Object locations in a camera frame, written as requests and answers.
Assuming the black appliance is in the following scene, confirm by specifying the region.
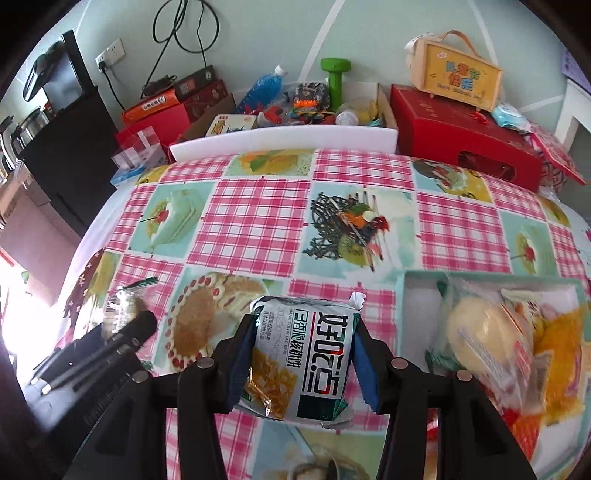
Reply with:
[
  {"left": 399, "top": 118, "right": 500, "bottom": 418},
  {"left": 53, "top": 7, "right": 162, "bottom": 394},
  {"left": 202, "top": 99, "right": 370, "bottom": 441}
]
[{"left": 23, "top": 30, "right": 88, "bottom": 114}]

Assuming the blue wet wipes pack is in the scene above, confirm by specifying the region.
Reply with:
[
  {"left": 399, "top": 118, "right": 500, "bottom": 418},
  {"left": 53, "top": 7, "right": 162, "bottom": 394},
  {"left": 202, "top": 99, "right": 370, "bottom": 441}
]
[{"left": 490, "top": 104, "right": 532, "bottom": 134}]

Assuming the clear cookie packet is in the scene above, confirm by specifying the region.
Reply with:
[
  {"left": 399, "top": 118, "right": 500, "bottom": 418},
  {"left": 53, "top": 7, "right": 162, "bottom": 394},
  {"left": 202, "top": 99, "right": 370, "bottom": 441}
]
[{"left": 102, "top": 276, "right": 160, "bottom": 340}]

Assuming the colourful toy pile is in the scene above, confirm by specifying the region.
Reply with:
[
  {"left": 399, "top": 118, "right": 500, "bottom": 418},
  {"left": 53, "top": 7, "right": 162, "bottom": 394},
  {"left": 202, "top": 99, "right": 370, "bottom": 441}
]
[{"left": 284, "top": 80, "right": 333, "bottom": 125}]

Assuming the white wall outlet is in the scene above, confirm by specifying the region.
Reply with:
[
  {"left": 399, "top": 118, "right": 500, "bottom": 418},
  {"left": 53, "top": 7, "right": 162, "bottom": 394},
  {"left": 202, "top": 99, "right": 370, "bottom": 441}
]
[{"left": 95, "top": 39, "right": 125, "bottom": 72}]

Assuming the large open cardboard box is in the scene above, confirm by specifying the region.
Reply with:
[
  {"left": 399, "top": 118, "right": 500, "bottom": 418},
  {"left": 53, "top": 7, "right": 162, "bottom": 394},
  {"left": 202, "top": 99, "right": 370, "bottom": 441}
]
[{"left": 178, "top": 82, "right": 400, "bottom": 144}]

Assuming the orange box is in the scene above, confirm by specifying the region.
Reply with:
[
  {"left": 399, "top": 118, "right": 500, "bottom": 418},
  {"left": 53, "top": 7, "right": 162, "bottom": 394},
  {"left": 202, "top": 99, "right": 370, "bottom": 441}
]
[{"left": 122, "top": 90, "right": 192, "bottom": 139}]

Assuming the clear plastic box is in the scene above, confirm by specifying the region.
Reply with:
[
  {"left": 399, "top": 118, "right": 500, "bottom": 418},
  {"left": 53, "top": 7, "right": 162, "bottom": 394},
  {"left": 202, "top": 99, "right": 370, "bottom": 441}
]
[{"left": 111, "top": 127, "right": 169, "bottom": 174}]

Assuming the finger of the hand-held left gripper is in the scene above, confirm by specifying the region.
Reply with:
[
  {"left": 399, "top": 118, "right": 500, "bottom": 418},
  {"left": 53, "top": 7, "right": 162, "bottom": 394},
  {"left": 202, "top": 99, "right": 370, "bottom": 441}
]
[{"left": 99, "top": 310, "right": 158, "bottom": 357}]

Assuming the black cable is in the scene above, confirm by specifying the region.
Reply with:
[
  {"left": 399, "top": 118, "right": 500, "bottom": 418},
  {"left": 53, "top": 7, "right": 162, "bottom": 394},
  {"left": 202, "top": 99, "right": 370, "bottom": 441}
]
[{"left": 143, "top": 0, "right": 222, "bottom": 97}]

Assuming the steel kettle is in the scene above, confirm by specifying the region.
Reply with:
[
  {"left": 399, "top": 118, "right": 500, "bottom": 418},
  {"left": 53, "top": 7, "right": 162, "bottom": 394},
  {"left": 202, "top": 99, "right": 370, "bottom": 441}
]
[{"left": 9, "top": 107, "right": 51, "bottom": 153}]

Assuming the teal cardboard tray box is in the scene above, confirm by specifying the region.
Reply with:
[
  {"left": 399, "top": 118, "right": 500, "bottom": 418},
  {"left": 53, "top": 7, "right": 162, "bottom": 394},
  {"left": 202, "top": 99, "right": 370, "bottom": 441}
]
[{"left": 396, "top": 271, "right": 587, "bottom": 462}]

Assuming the small yellow printed box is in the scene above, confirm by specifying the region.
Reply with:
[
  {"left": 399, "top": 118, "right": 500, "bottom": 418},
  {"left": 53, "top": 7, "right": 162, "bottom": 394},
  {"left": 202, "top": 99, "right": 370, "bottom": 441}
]
[{"left": 205, "top": 114, "right": 259, "bottom": 137}]

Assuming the pink patterned gift box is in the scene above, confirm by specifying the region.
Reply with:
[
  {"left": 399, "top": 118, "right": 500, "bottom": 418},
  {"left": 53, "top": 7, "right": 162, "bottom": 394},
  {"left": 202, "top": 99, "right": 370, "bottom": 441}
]
[{"left": 529, "top": 122, "right": 587, "bottom": 188}]

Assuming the green dumbbell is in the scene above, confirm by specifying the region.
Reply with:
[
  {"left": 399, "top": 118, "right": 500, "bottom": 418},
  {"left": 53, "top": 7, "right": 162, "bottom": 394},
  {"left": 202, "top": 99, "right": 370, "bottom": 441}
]
[{"left": 321, "top": 58, "right": 352, "bottom": 109}]

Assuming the green and white snack packet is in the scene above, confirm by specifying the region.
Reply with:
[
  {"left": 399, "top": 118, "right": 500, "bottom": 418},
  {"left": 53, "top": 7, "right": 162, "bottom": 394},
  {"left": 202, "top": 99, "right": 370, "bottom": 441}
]
[{"left": 235, "top": 292, "right": 365, "bottom": 430}]

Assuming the blue liquid bottle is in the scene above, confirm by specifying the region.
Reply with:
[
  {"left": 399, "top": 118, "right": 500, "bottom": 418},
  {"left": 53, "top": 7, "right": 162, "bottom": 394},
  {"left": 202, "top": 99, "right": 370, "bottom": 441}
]
[{"left": 238, "top": 65, "right": 289, "bottom": 114}]

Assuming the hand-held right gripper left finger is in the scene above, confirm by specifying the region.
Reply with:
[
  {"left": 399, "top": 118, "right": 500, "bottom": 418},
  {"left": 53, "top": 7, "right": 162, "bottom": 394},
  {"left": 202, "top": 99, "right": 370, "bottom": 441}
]
[{"left": 67, "top": 314, "right": 259, "bottom": 480}]

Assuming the yellow gift box with handle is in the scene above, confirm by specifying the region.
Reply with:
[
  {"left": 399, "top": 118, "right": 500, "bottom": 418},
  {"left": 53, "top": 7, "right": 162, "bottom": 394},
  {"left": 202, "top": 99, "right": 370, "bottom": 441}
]
[{"left": 405, "top": 30, "right": 503, "bottom": 112}]

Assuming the black cabinet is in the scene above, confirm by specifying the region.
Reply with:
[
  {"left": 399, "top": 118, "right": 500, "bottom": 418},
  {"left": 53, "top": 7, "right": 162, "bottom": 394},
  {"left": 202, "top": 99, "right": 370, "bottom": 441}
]
[{"left": 21, "top": 85, "right": 121, "bottom": 241}]

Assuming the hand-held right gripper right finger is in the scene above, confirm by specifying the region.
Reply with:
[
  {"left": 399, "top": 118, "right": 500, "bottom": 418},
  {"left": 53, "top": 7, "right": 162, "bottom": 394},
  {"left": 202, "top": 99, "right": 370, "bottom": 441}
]
[{"left": 353, "top": 318, "right": 539, "bottom": 480}]

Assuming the red gift box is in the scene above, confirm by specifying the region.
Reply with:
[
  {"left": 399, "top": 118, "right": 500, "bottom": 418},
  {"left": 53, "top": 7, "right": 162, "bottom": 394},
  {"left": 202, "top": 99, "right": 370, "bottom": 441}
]
[{"left": 390, "top": 84, "right": 543, "bottom": 192}]

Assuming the white desk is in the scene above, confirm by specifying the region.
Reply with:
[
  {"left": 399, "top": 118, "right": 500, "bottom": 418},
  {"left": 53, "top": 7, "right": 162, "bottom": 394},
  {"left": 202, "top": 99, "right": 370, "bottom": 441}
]
[{"left": 554, "top": 76, "right": 591, "bottom": 153}]

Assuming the orange candy packet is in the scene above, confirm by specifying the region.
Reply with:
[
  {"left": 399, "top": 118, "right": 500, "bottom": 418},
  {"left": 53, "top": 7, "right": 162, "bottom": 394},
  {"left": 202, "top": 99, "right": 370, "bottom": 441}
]
[{"left": 531, "top": 309, "right": 585, "bottom": 428}]

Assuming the white foam board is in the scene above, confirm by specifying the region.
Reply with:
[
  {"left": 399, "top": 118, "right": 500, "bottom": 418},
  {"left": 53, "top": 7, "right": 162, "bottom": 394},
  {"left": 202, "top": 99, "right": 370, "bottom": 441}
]
[{"left": 168, "top": 127, "right": 399, "bottom": 162}]

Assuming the round yellow bun packet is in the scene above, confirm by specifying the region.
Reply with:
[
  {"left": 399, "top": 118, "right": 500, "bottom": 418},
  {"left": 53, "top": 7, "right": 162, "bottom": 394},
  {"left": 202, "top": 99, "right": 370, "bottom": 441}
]
[{"left": 445, "top": 295, "right": 534, "bottom": 370}]

